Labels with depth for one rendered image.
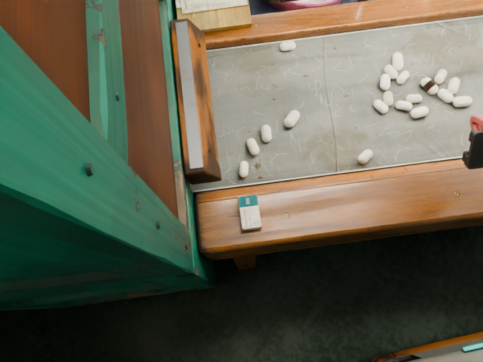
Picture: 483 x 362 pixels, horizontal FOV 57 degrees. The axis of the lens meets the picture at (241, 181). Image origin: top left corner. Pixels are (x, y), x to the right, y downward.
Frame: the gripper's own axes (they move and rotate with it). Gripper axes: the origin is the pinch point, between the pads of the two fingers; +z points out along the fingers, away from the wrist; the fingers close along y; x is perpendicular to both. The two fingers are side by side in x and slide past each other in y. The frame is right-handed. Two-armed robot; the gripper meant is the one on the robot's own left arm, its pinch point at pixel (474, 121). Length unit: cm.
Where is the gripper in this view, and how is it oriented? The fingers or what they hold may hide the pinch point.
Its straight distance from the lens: 85.2
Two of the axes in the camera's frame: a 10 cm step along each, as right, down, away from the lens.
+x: 1.1, 8.2, 5.7
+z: -0.7, -5.6, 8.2
